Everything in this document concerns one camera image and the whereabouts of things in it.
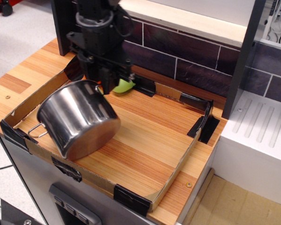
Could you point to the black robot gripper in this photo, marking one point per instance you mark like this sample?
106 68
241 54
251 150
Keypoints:
104 27

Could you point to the stainless steel pot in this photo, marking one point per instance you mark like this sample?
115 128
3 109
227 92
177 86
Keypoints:
79 119

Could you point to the cardboard fence with black tape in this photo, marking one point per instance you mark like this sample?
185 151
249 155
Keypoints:
151 156

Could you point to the green toy pear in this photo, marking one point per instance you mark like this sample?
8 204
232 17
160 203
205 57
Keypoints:
123 86

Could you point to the black caster wheel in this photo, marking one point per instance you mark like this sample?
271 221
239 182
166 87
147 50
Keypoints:
5 8

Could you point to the grey toy oven front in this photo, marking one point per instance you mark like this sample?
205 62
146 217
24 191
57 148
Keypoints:
63 201

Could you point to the light wooden shelf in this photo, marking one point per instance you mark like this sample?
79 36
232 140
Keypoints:
185 21

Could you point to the white toy sink drainboard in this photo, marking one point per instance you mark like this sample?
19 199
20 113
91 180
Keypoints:
249 150

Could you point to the dark wooden post left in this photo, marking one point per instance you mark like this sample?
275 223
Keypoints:
64 15

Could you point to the dark grey post right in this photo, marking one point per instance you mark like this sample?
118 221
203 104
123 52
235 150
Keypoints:
253 35

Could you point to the white cables background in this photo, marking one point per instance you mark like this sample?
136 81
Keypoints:
272 30

